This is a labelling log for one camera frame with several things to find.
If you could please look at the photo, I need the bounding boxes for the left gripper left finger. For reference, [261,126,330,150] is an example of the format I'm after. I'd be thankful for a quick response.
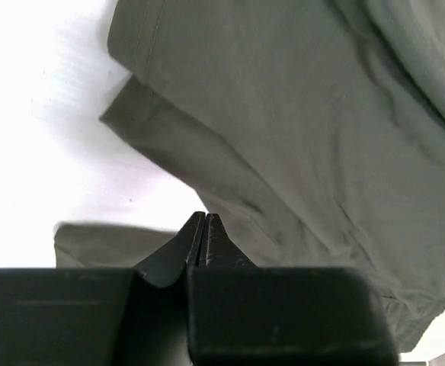
[133,212,206,288]

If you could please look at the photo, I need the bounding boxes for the olive green shorts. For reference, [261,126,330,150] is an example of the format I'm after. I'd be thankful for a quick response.
[53,0,445,354]

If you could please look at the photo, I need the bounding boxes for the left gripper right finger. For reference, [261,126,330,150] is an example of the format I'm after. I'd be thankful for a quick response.
[197,213,257,269]

